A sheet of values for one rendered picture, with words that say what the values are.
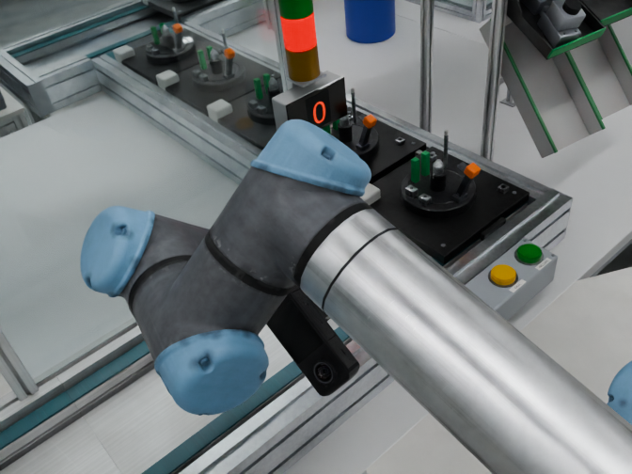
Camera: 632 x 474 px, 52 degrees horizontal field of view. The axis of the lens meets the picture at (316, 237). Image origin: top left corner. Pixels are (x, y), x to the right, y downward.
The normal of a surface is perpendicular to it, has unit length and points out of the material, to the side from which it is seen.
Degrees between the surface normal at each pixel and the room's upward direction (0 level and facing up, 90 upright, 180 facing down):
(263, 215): 53
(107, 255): 47
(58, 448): 0
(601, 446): 18
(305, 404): 0
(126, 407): 0
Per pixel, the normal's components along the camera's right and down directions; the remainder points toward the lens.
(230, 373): 0.48, 0.58
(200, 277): -0.53, -0.10
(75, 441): -0.10, -0.75
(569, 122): 0.29, -0.15
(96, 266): -0.69, -0.22
